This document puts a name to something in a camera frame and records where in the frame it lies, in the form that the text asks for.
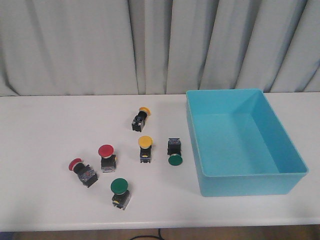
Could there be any yellow button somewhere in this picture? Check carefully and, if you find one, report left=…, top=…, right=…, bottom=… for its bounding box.
left=131, top=106, right=151, bottom=132
left=138, top=135, right=153, bottom=163

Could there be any green button lying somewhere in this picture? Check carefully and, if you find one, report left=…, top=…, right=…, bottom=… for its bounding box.
left=167, top=138, right=183, bottom=166

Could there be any grey curtain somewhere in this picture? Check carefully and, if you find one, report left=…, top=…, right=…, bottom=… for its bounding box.
left=0, top=0, right=320, bottom=96

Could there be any green button upright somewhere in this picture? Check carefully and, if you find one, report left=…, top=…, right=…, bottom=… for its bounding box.
left=110, top=178, right=131, bottom=210

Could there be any red button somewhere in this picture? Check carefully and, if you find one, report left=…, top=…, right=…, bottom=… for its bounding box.
left=68, top=158, right=99, bottom=188
left=98, top=144, right=117, bottom=173

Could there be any black floor cable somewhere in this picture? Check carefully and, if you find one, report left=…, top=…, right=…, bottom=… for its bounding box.
left=130, top=228, right=163, bottom=240

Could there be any blue plastic box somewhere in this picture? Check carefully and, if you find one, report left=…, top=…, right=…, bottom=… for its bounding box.
left=186, top=89, right=309, bottom=197

